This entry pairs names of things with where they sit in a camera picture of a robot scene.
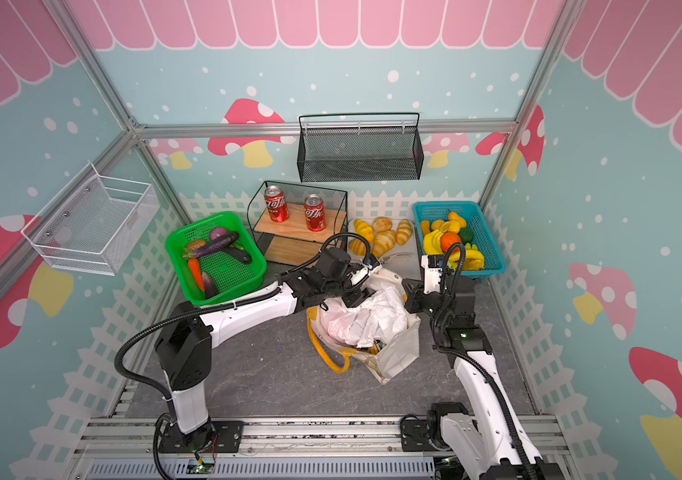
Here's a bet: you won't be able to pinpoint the white plastic grocery bag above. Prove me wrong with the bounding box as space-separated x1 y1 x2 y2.
318 268 416 350

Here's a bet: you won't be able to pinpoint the canvas tote bag yellow handles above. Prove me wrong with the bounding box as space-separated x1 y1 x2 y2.
306 266 423 386

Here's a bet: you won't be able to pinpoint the purple onion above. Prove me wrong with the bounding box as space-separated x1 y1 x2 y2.
209 227 229 242

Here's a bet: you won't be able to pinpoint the orange carrot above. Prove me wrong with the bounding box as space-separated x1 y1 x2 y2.
188 258 205 292

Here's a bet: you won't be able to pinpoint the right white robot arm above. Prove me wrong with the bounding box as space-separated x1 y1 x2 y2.
403 279 564 479

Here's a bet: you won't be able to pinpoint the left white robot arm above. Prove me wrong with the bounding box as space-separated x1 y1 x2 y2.
155 247 380 435

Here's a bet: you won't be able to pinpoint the large striped croissant left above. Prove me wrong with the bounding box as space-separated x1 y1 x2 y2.
349 238 369 257

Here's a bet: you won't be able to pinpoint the white plastic tray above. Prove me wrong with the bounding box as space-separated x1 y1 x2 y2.
350 216 421 279

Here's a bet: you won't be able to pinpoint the yellow striped bread roll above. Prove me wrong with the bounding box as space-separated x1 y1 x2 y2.
354 219 376 243

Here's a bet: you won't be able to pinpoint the long striped croissant centre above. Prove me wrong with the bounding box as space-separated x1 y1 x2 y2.
372 230 397 258

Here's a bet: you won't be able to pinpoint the pale round bread roll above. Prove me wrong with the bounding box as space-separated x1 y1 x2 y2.
372 216 393 233

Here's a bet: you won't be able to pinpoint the yellow banana bunch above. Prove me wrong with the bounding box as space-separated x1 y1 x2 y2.
424 230 485 271

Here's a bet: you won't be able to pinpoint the orange fruit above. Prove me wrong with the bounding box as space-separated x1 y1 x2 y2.
440 231 462 253

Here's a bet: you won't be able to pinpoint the red cola can right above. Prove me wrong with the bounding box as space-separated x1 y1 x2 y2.
304 194 326 232

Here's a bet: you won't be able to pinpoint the red cola can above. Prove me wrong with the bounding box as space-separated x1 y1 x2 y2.
304 194 326 232
264 185 289 223

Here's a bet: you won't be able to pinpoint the small striped croissant right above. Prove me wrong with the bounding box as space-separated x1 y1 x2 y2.
396 219 414 245

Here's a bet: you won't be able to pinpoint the red cola can left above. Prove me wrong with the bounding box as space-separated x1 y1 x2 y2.
264 185 289 223

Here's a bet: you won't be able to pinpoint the teal plastic basket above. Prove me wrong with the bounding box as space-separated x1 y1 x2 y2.
413 200 507 279

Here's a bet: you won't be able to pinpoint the green plastic basket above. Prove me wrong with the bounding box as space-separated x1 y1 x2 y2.
165 212 267 307

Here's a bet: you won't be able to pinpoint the dark purple eggplant small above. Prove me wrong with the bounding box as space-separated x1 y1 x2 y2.
202 272 219 299

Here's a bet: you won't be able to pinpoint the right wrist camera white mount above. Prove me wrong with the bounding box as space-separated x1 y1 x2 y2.
421 255 445 294

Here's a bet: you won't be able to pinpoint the black wire two-tier shelf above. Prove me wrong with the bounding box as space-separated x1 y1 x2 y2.
246 180 349 266

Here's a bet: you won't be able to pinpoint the black mesh wall basket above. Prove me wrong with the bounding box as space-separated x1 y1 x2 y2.
297 112 425 183

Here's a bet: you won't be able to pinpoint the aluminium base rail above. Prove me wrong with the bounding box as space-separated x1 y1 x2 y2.
64 409 578 479

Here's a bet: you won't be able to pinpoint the white wire wall basket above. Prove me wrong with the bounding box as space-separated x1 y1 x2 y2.
21 163 160 276

